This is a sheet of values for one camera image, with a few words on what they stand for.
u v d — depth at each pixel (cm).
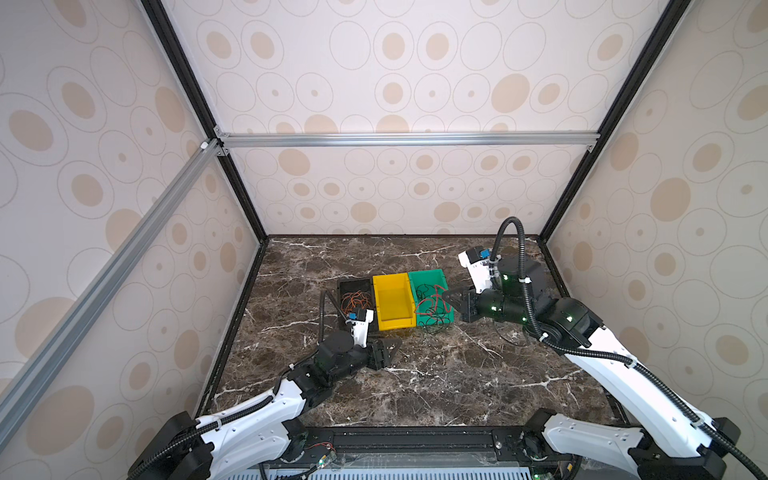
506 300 54
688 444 37
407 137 92
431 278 105
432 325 97
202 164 81
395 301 104
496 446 73
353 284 107
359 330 70
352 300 99
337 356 59
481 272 58
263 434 58
